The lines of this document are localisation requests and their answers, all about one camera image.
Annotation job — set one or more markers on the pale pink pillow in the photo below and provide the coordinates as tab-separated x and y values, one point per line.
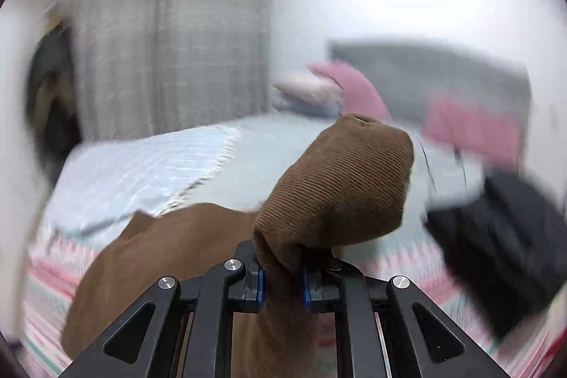
305	88

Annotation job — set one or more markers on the grey headboard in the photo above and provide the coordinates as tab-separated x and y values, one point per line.
421	72

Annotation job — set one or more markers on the rose red pillow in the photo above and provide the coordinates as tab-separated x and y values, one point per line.
474	125

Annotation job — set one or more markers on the grey patterned curtain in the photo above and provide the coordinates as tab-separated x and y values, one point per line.
177	41

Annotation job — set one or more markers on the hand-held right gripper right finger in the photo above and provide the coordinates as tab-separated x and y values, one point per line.
306	285

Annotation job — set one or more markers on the pile of dark clothes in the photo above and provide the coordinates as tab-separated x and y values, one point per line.
53	85

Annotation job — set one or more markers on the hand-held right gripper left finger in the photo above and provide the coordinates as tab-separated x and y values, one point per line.
261	285

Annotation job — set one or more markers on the light blue blanket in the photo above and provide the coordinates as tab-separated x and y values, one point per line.
146	170

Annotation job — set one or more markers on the black garment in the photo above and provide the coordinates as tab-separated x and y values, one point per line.
500	236

